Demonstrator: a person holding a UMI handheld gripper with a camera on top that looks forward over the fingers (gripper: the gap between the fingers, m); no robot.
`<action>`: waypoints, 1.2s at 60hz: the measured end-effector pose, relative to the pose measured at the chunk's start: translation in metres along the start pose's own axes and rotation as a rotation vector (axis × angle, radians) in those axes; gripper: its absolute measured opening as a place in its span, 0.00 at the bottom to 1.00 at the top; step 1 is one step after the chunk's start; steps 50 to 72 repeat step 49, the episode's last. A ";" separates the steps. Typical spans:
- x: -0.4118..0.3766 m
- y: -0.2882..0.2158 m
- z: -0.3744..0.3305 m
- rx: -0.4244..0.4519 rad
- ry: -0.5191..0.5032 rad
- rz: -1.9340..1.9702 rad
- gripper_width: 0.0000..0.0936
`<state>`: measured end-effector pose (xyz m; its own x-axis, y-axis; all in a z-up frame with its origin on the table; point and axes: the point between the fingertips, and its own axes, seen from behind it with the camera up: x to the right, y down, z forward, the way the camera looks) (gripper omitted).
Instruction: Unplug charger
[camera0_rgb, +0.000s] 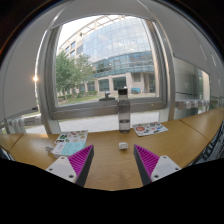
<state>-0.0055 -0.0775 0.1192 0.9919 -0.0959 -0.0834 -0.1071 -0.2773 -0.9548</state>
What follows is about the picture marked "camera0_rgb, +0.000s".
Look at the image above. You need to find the green tree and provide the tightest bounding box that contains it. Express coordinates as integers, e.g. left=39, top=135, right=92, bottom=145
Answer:
left=55, top=50, right=97, bottom=100

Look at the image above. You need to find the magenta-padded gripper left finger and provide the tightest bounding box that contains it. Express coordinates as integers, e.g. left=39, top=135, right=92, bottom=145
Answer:
left=45, top=144, right=96, bottom=188

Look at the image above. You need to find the sticker sheet with red circle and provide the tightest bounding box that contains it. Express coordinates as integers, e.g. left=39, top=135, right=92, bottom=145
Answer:
left=132, top=121, right=169, bottom=137

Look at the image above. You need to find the glass-fronted building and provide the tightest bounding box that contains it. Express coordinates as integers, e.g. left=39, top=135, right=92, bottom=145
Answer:
left=58, top=14, right=158, bottom=98

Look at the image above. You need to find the clear bottle with dark cap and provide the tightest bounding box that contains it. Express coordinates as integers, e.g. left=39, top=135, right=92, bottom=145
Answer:
left=117, top=88, right=132, bottom=134

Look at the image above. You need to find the dark window handle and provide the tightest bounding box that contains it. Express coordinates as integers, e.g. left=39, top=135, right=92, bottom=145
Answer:
left=98, top=91, right=116, bottom=102

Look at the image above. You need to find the white charger block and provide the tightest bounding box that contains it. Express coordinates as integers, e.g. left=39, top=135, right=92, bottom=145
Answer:
left=118, top=141, right=129, bottom=151

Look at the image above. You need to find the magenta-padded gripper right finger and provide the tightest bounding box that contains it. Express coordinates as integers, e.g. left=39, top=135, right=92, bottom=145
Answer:
left=132, top=143, right=182, bottom=187

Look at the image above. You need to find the sticker sheet with green stickers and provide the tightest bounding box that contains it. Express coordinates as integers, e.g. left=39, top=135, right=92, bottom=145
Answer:
left=53, top=130, right=89, bottom=145

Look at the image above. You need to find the grey window frame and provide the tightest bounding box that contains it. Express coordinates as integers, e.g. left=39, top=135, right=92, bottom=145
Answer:
left=36, top=9, right=177, bottom=134

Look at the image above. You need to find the white and light-blue power strip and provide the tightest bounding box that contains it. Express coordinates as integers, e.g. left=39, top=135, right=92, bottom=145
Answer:
left=52, top=141, right=87, bottom=159

